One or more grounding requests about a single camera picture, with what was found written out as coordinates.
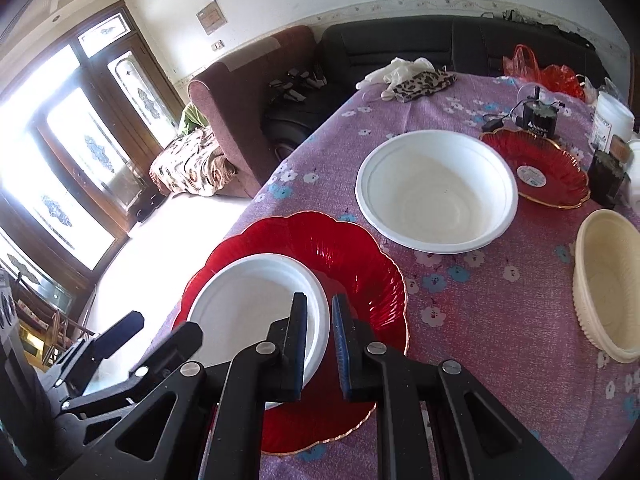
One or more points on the dark jar with cork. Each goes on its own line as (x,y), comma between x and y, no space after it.
(608,172)

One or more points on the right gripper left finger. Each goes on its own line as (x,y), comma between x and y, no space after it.
(205,422)

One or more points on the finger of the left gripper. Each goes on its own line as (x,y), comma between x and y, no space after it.
(168,356)
(88,358)

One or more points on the floral blanket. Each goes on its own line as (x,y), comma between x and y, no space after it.
(194,164)

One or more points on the small red gold-rimmed plate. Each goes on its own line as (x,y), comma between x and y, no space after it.
(545,173)

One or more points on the large white foam bowl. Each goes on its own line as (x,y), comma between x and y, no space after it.
(437,191)

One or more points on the red plastic bag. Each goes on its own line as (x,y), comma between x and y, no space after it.
(523,65)

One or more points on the green cushion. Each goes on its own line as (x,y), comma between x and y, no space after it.
(191,119)

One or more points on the leopard print cloth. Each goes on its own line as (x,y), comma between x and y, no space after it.
(423,84)

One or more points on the small white foam bowl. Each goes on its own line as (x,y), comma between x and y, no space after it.
(236,307)

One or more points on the large red glass plate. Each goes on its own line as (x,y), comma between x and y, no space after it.
(347,260)

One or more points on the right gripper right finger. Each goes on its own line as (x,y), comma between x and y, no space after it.
(434,421)

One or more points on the small wall plaque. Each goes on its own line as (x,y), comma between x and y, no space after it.
(211,18)

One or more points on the black leather sofa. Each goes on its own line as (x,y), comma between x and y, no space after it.
(348,52)

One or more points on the black power adapter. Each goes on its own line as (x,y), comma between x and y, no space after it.
(493,124)

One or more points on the wooden glass door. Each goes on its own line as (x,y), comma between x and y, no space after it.
(80,126)

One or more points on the white gloves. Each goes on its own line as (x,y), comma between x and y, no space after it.
(394,74)

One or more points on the small black device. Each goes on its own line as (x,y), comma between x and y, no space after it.
(538,111)

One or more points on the maroon armchair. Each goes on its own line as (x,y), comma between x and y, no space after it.
(232,94)

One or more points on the white plastic jar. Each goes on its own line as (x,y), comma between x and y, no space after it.
(610,118)

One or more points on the purple floral tablecloth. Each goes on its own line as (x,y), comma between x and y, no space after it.
(504,311)

